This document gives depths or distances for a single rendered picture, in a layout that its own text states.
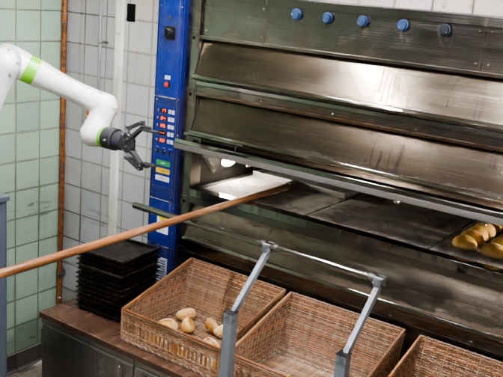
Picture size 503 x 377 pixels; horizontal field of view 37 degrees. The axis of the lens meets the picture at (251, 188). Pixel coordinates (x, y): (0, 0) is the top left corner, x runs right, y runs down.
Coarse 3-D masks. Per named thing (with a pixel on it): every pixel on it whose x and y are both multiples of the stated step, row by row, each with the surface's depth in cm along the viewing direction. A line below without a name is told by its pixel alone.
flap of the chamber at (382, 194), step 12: (180, 144) 341; (216, 156) 330; (228, 156) 326; (264, 168) 316; (276, 168) 313; (312, 180) 304; (324, 180) 301; (336, 180) 298; (372, 192) 289; (384, 192) 287; (420, 204) 279; (432, 204) 276; (468, 216) 269; (480, 216) 267; (492, 216) 265
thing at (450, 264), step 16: (192, 192) 361; (208, 192) 357; (240, 208) 346; (256, 208) 340; (272, 208) 340; (304, 224) 327; (320, 224) 322; (336, 224) 323; (352, 240) 315; (368, 240) 310; (384, 240) 308; (416, 256) 299; (432, 256) 295; (448, 256) 295; (464, 272) 289; (480, 272) 285; (496, 272) 281
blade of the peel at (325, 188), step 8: (256, 176) 395; (264, 176) 392; (272, 176) 389; (280, 176) 399; (288, 176) 401; (304, 184) 379; (312, 184) 388; (320, 184) 389; (320, 192) 374; (328, 192) 371; (336, 192) 369; (344, 192) 377; (352, 192) 372; (360, 192) 380
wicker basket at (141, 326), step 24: (192, 264) 362; (168, 288) 354; (192, 288) 361; (216, 288) 354; (240, 288) 346; (264, 288) 340; (144, 312) 343; (168, 312) 357; (216, 312) 353; (264, 312) 324; (144, 336) 324; (168, 336) 316; (192, 336) 341; (240, 336) 312; (168, 360) 318; (192, 360) 310; (216, 360) 302
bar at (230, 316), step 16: (144, 208) 329; (192, 224) 314; (208, 224) 310; (240, 240) 301; (256, 240) 297; (304, 256) 285; (256, 272) 290; (352, 272) 274; (368, 272) 271; (240, 304) 285; (368, 304) 265; (224, 320) 283; (224, 336) 284; (352, 336) 260; (224, 352) 286; (224, 368) 287; (336, 368) 257
